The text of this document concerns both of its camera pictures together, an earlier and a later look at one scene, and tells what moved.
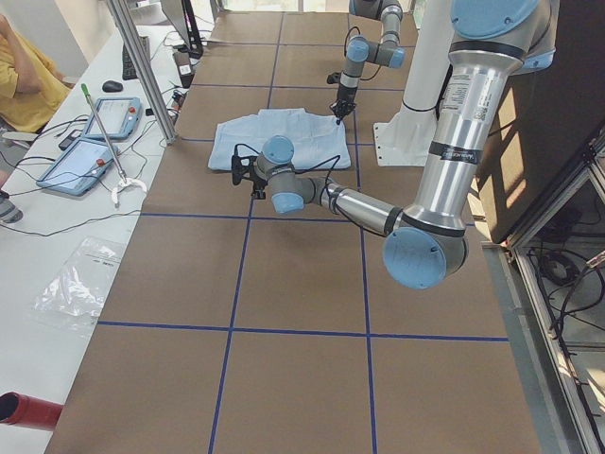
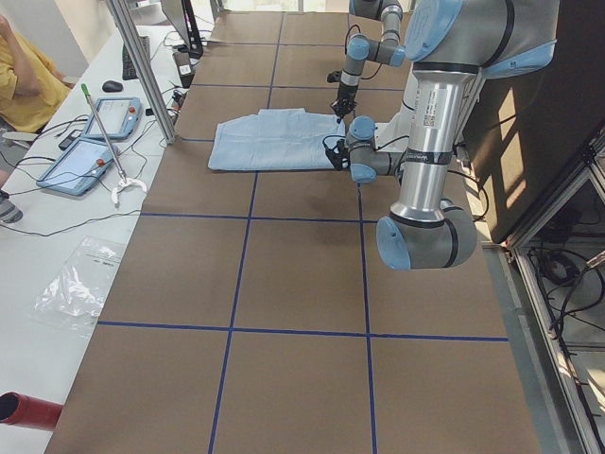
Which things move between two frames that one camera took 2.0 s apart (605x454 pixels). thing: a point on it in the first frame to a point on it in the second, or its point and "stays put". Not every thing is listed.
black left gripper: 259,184 to 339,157
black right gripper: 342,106 stays put
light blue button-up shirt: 319,140 stays put
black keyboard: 128,68 stays put
